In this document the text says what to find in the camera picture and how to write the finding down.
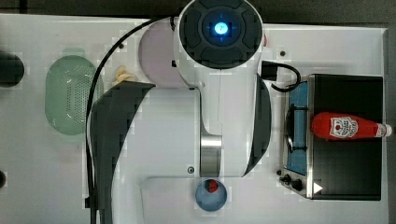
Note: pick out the red ketchup bottle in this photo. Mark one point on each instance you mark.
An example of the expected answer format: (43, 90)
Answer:
(338, 126)

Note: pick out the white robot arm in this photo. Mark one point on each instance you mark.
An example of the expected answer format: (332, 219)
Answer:
(216, 125)

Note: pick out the black toaster oven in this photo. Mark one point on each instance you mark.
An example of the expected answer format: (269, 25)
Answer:
(347, 170)

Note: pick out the grey round plate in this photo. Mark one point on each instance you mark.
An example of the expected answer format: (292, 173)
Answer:
(156, 55)

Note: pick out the red strawberry in bowl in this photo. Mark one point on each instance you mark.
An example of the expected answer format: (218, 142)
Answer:
(211, 185)

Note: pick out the yellow banana bunch toy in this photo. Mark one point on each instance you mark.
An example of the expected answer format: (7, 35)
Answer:
(123, 75)

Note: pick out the blue bowl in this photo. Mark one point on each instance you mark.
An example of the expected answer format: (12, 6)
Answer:
(210, 202)

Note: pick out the red strawberry toy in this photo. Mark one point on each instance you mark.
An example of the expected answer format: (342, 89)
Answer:
(265, 40)

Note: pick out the green perforated colander basket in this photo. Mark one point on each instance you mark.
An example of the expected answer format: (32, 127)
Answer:
(68, 84)

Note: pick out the black cylinder cup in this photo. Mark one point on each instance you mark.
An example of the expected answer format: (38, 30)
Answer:
(3, 179)
(11, 70)

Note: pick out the black oven door handle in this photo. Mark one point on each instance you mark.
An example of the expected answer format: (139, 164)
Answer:
(290, 127)

